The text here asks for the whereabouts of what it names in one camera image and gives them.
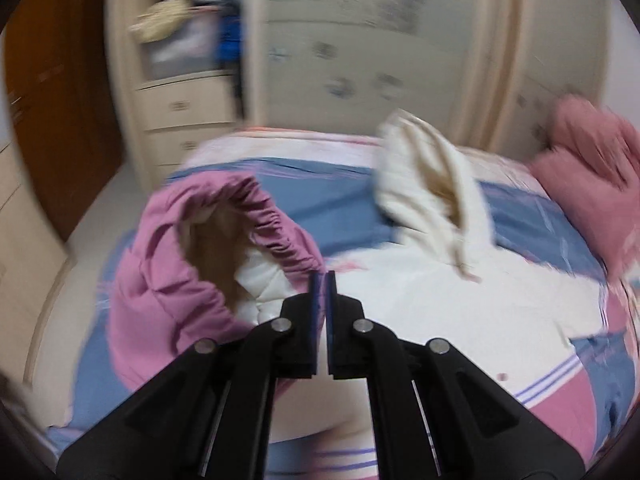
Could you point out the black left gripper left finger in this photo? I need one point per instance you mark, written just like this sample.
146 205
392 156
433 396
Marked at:
206 415

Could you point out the beige wardrobe with glass doors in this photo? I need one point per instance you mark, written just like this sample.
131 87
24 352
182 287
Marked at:
486 73

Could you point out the pink and white hooded jacket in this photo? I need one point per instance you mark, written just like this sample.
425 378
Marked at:
214 256

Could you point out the brown wooden door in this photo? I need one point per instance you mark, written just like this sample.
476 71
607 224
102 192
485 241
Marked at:
61 105

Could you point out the beige drawer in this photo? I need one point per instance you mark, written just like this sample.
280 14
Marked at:
190 102
173 146

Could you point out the blue garment in wardrobe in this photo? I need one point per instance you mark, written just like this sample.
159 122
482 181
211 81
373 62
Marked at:
230 42

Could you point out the upper beige drawer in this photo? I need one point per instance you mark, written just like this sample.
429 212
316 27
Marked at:
190 102

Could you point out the translucent plastic storage box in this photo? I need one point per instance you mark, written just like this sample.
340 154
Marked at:
190 49

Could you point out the rolled pink quilt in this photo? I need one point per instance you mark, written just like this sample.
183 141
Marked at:
592 171

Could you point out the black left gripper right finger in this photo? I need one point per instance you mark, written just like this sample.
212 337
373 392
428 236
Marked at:
435 414

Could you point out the beige cloth bag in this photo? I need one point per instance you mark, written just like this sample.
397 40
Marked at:
161 20

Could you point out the lower beige drawer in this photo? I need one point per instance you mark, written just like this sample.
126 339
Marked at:
173 146

